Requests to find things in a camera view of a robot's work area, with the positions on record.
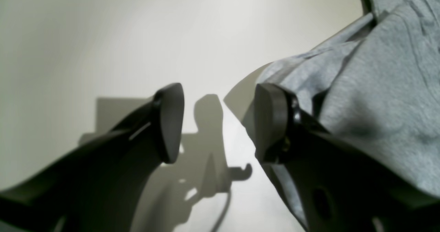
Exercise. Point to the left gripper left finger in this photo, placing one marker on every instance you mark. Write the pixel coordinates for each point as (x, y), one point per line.
(97, 186)

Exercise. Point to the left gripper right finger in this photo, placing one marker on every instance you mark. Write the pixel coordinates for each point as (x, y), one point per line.
(340, 188)

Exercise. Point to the grey T-shirt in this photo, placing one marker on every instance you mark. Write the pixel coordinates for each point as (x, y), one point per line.
(375, 86)

